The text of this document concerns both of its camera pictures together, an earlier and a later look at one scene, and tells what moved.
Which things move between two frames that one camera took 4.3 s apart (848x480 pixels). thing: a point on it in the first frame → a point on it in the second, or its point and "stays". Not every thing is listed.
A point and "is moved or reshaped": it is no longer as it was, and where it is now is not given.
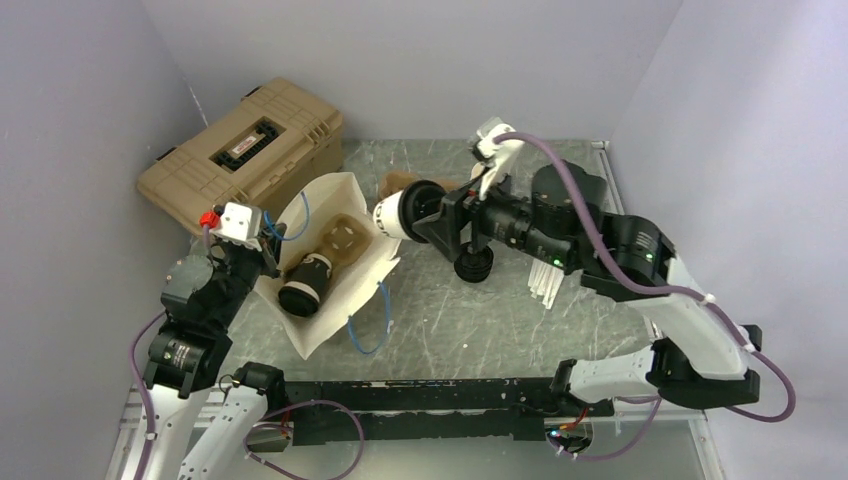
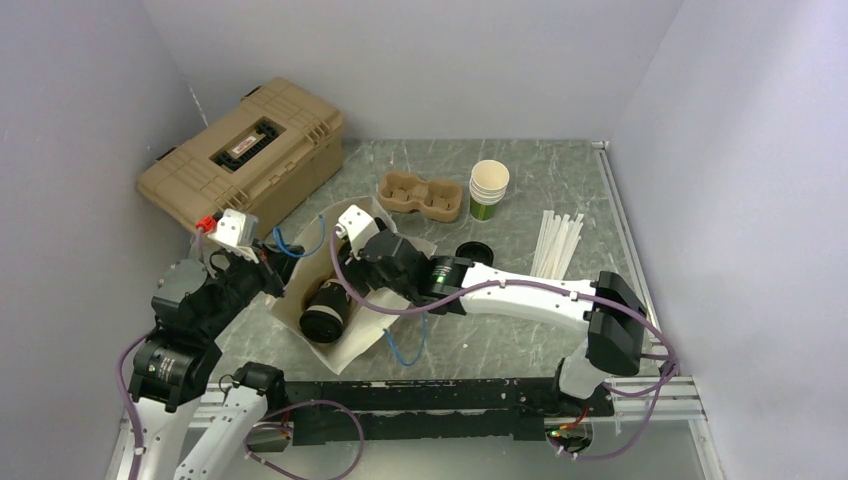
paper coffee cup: (312, 276) → (331, 296)
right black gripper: (444, 230) → (360, 268)
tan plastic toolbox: (256, 152) stays
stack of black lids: (473, 267) stays
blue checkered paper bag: (326, 214) is moved or reshaped
